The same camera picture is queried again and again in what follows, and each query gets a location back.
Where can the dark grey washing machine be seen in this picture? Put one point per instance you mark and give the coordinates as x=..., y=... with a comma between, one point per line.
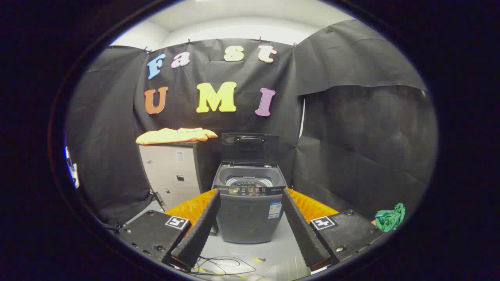
x=246, y=218

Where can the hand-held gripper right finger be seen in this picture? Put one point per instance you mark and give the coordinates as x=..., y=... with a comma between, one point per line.
x=302, y=234

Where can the white and blue object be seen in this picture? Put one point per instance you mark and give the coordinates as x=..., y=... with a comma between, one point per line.
x=72, y=171

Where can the orange polo shirt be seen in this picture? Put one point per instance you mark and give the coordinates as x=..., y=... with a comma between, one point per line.
x=172, y=136

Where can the grey metal cabinet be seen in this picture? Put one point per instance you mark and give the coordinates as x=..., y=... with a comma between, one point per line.
x=168, y=171

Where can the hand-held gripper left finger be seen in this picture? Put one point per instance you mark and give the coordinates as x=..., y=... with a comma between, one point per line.
x=199, y=234

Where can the green cloth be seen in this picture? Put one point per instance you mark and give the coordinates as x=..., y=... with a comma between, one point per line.
x=390, y=218

